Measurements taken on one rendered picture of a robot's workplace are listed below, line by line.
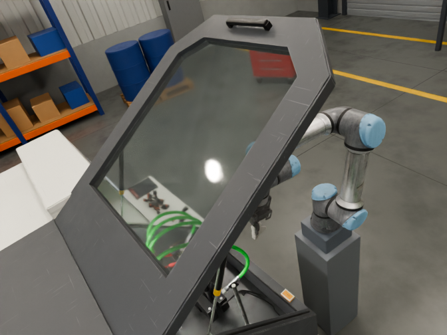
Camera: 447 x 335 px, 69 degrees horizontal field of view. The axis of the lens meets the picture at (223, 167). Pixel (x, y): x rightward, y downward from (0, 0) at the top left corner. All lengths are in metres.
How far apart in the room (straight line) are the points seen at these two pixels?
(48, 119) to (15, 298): 5.47
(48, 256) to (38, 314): 0.21
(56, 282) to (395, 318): 2.05
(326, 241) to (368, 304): 0.95
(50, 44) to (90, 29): 1.47
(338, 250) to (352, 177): 0.49
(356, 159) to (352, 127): 0.14
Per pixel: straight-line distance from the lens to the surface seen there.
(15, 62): 6.22
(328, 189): 1.60
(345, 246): 1.80
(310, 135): 1.30
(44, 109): 6.43
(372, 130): 1.31
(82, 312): 0.99
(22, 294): 1.16
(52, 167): 1.59
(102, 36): 7.51
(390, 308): 2.56
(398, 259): 2.79
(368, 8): 8.30
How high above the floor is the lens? 2.20
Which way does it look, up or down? 36 degrees down
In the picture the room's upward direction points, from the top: 16 degrees counter-clockwise
